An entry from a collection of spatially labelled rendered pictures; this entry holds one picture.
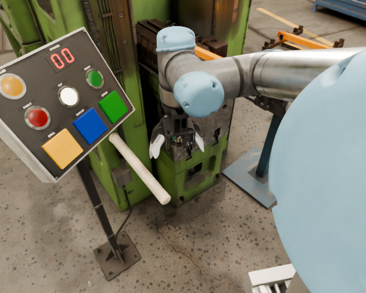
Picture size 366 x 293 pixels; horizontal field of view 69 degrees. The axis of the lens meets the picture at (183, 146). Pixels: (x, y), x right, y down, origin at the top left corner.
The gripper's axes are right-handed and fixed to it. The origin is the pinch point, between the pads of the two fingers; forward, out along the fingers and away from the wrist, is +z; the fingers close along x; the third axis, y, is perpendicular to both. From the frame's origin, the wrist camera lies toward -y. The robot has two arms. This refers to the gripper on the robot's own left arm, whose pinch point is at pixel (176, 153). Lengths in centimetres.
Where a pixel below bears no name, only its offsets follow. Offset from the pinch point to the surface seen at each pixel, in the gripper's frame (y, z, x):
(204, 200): -42, 93, 24
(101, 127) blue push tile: -8.7, -5.7, -20.1
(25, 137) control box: 1.6, -13.7, -35.3
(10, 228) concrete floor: -44, 94, -96
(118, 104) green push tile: -16.4, -7.4, -15.1
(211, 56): -39.0, -8.7, 19.9
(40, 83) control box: -9.7, -20.6, -31.4
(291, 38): -59, -4, 64
